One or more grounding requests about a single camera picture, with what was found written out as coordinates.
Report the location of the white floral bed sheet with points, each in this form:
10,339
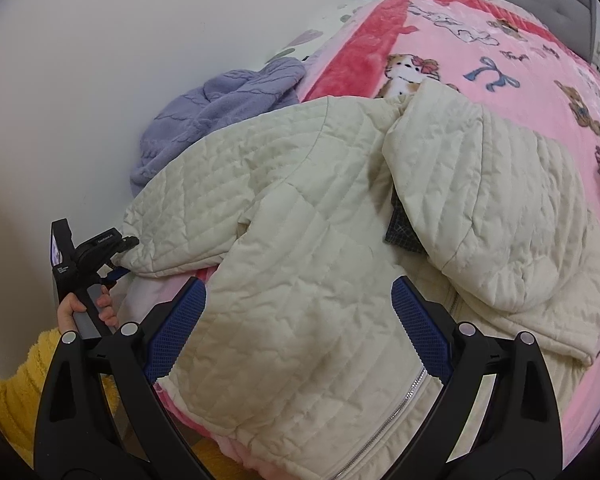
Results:
325,25

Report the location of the purple knitted blanket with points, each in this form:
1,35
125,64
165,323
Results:
205,110

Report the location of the person's left forearm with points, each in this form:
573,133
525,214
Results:
15,390

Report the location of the pale pink quilt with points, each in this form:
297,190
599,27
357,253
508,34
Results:
155,295

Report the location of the person's left hand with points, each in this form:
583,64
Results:
70,310

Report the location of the pink printed blanket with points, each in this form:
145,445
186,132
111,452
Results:
479,50

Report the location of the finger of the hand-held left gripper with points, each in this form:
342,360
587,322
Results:
116,275
127,246

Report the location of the cream quilted hooded jacket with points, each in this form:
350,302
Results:
320,220

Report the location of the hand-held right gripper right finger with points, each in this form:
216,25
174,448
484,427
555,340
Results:
419,330

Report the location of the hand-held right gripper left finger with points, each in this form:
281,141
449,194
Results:
177,330

